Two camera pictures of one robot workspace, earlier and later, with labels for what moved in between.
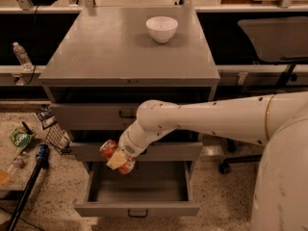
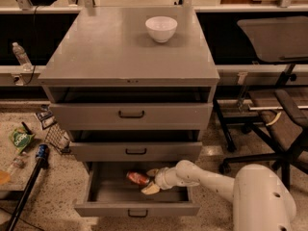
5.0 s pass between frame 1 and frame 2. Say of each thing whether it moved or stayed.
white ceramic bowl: stayed
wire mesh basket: stayed
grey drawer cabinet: stayed
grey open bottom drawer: stayed
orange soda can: moved
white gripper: moved
